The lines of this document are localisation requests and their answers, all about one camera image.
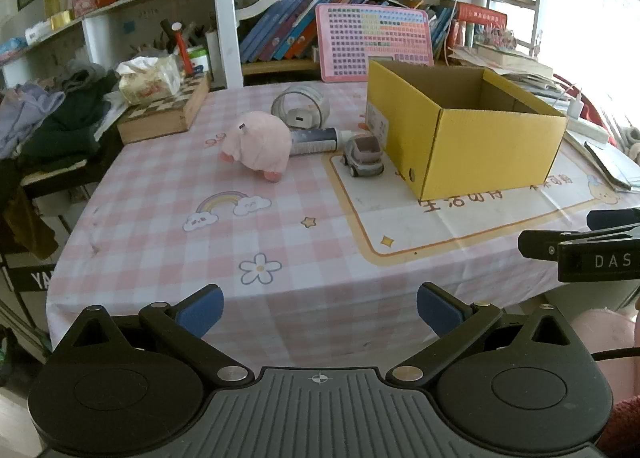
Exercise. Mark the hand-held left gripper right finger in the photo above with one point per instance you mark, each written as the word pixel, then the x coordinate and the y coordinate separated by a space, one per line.
pixel 437 310

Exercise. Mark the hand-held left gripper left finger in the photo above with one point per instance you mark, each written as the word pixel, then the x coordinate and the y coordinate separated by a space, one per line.
pixel 202 310

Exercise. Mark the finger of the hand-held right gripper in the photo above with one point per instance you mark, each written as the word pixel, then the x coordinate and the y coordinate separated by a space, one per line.
pixel 615 219
pixel 540 244

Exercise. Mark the yellow cardboard box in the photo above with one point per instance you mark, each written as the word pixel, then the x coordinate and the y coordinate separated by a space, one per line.
pixel 475 148

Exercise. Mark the grey toy car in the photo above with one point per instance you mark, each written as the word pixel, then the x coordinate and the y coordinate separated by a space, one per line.
pixel 362 153

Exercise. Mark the pink plush toy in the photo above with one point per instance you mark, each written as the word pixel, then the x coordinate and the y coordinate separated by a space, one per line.
pixel 260 141

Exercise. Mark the dark spray can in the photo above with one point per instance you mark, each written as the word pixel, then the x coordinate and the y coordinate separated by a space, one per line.
pixel 312 141

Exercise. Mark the white charger plug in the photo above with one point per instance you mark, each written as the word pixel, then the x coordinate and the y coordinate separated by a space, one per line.
pixel 300 117

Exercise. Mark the clear tape roll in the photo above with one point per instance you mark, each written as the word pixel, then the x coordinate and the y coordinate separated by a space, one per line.
pixel 324 106

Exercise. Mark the dark notebook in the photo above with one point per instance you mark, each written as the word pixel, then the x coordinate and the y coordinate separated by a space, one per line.
pixel 607 163

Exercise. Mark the white power strip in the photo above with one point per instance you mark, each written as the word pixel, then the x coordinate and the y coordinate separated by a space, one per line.
pixel 587 129

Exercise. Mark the pink checkered tablecloth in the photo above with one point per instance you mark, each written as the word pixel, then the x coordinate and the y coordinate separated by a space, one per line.
pixel 165 218

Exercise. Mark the black digital piano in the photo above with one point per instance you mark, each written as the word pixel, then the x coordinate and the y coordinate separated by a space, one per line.
pixel 20 272

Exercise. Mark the stack of papers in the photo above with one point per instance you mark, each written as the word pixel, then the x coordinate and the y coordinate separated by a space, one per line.
pixel 505 61

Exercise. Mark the wooden chess box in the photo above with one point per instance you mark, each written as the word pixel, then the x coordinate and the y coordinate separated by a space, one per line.
pixel 160 113

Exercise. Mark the dark cloth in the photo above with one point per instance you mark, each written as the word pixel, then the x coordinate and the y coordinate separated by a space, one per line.
pixel 70 128

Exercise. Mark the red box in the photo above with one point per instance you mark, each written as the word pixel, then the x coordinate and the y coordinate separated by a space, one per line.
pixel 482 18

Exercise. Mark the tissue pack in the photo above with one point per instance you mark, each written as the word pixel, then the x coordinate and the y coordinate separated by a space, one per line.
pixel 150 81

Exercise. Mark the green and white tub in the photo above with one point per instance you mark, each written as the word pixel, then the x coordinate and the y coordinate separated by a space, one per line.
pixel 199 61

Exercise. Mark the red toy stick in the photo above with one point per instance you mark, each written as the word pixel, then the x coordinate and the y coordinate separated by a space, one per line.
pixel 182 51

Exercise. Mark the grey cloth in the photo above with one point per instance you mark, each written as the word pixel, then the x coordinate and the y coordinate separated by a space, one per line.
pixel 82 78

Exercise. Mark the pink learning board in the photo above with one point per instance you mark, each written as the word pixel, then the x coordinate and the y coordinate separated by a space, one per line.
pixel 375 38

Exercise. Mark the purple cloth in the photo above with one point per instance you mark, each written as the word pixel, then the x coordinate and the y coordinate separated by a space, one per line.
pixel 25 113

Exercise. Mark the row of books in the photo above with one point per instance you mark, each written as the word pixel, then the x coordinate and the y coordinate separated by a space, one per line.
pixel 280 28

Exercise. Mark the white bookshelf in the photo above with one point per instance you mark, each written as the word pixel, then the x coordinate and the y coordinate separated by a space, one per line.
pixel 222 13

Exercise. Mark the white paperback book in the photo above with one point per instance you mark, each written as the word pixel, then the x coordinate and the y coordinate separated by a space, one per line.
pixel 257 6

